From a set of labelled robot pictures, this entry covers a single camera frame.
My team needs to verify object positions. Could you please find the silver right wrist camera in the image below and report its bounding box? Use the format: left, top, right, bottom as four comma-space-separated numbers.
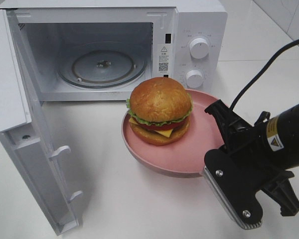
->
202, 166, 262, 230

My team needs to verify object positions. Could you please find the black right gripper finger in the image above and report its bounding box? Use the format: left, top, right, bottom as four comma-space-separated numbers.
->
204, 100, 252, 152
261, 170, 299, 216

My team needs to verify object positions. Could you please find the white microwave oven body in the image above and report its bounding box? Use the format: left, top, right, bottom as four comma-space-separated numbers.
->
0, 0, 227, 102

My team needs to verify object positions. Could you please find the white microwave door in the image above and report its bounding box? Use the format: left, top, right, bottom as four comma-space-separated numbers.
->
0, 9, 81, 235

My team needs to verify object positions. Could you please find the pink round plate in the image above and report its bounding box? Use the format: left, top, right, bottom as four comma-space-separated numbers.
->
122, 89, 224, 178

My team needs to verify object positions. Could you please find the upper white power knob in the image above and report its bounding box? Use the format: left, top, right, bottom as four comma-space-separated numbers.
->
189, 36, 210, 59

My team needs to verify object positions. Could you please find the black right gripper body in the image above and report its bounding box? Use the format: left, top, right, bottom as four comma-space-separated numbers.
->
204, 104, 299, 224

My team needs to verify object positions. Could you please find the burger with lettuce and cheese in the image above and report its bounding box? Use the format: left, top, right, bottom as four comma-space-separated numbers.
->
126, 77, 193, 146

